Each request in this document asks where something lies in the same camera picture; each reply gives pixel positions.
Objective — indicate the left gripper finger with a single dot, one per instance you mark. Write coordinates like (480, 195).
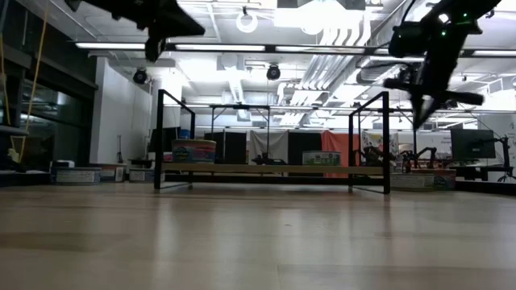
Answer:
(177, 29)
(185, 16)

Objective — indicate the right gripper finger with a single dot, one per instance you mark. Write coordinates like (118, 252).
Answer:
(418, 110)
(429, 106)

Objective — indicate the wooden shelf black metal legs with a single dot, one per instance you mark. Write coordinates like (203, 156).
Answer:
(262, 169)

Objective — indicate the silver lid can blue label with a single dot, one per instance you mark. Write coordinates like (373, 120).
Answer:
(76, 175)

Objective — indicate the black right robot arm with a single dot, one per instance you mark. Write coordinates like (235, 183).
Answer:
(459, 36)

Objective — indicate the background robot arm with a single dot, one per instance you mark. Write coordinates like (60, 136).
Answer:
(423, 155)
(373, 155)

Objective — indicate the black beam with light strips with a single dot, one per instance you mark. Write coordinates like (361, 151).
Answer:
(121, 45)

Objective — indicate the black background monitor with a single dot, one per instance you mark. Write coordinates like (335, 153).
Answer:
(472, 144)
(171, 139)

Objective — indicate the black round ceiling speaker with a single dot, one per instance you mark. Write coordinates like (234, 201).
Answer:
(140, 76)
(273, 72)

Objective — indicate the orange partition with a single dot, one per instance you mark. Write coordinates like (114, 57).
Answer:
(350, 145)

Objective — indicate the black tripod stand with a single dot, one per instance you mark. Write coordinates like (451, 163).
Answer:
(506, 161)

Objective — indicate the white ceiling pipes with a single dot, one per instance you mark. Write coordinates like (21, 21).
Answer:
(322, 68)

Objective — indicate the black partition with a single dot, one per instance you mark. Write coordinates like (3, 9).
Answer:
(304, 141)
(230, 147)

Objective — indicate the white cloth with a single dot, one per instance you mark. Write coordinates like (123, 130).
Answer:
(268, 143)

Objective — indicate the white box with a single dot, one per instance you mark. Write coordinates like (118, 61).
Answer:
(62, 163)

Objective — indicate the grey side desk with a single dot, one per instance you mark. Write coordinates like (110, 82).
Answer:
(12, 131)

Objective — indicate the colourful wall poster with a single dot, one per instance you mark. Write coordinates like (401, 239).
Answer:
(379, 139)

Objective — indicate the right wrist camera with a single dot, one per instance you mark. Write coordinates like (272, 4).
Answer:
(411, 40)

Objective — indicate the large round ventilation duct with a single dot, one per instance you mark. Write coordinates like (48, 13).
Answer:
(371, 72)

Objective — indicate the black folding table frame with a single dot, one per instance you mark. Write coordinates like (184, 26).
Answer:
(240, 106)

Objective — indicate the black aluminium table frame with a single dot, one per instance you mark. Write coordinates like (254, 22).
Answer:
(258, 179)

